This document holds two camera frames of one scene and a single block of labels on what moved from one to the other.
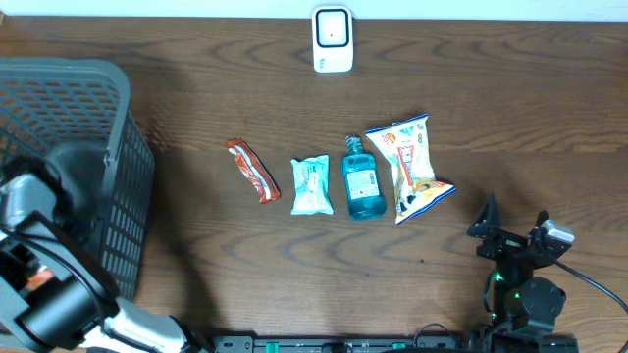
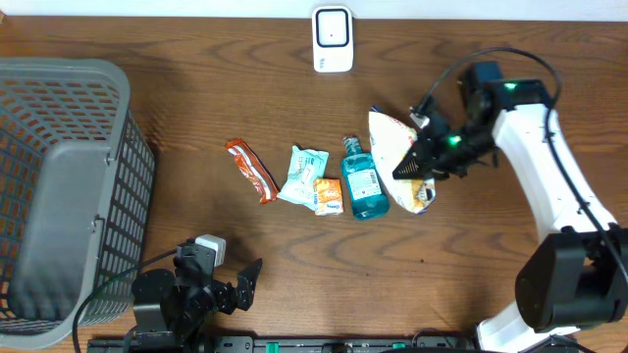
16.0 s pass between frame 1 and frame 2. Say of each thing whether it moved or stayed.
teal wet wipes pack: moved
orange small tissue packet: moved
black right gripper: moved
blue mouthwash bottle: stayed
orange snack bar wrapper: stayed
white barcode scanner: stayed
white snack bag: moved
